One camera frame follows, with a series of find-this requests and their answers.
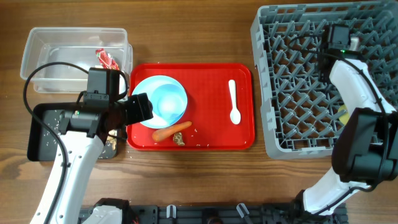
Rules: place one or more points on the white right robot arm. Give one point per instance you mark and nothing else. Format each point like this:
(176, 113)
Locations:
(365, 153)

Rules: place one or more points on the grey dishwasher rack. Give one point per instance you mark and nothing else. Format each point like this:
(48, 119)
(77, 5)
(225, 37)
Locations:
(299, 112)

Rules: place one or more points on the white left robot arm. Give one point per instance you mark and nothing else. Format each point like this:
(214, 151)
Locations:
(81, 131)

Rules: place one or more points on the black waste tray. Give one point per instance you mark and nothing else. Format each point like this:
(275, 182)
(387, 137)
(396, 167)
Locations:
(34, 153)

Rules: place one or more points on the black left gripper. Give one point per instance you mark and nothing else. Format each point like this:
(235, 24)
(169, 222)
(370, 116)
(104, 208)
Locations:
(142, 106)

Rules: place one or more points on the brown ginger piece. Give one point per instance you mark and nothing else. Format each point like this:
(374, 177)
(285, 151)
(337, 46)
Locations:
(178, 139)

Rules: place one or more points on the red serving tray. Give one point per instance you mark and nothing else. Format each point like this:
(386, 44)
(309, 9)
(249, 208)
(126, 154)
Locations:
(209, 107)

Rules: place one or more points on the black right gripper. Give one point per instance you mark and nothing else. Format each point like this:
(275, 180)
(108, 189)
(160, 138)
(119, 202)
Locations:
(321, 78)

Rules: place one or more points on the white plastic spoon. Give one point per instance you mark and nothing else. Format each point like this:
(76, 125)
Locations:
(235, 115)

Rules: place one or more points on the orange carrot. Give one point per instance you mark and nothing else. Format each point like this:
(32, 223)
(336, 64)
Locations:
(162, 134)

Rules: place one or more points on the clear plastic waste bin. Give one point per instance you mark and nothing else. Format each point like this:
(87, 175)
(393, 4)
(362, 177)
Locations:
(75, 45)

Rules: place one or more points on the red snack wrapper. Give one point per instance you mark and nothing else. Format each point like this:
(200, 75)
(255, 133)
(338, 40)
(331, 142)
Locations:
(106, 59)

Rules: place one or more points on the light blue bowl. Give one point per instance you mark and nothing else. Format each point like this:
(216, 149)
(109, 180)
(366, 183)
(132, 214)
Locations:
(169, 101)

